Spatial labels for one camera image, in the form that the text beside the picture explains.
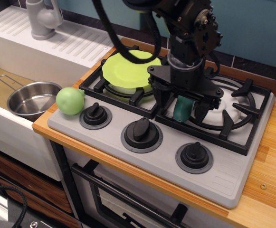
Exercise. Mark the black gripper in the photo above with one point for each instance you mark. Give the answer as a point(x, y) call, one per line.
point(189, 83)

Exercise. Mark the dark green toy cucumber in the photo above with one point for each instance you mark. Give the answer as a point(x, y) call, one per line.
point(183, 108)

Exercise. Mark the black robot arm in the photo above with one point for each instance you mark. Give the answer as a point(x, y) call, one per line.
point(193, 35)

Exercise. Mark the lime green plastic plate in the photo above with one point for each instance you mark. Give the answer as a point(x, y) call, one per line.
point(122, 73)

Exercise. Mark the light green toy pear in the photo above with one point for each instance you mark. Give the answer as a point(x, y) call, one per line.
point(70, 101)

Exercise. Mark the small stainless steel pot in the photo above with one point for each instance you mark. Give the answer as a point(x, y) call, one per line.
point(32, 100)

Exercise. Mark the white toy sink unit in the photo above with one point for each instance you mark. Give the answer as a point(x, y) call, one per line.
point(62, 59)

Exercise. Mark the white left burner cap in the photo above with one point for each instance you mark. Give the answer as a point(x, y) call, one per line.
point(128, 92)

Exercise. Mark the black left burner grate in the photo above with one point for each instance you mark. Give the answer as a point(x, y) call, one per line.
point(97, 87)

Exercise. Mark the black burner grate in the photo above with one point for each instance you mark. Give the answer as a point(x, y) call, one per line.
point(97, 87)
point(237, 124)

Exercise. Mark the black right burner grate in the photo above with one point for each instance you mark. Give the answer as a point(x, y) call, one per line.
point(237, 124)

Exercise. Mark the black middle stove knob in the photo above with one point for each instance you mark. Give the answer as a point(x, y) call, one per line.
point(141, 136)

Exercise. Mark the black stove knob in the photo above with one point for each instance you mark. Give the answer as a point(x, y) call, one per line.
point(194, 158)
point(95, 117)
point(141, 136)

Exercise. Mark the black right stove knob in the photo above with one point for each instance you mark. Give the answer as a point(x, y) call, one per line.
point(194, 158)

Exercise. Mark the grey toy stove top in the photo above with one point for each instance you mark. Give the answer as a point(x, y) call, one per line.
point(223, 183)

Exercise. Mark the black left stove knob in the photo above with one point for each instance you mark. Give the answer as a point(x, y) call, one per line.
point(95, 117)

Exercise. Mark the grey toy faucet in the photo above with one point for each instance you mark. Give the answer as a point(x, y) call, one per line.
point(43, 21)

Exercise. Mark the wood grain drawer front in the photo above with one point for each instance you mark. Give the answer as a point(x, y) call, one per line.
point(34, 181)

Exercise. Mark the black oven door handle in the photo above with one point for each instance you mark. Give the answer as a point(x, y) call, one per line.
point(172, 222)

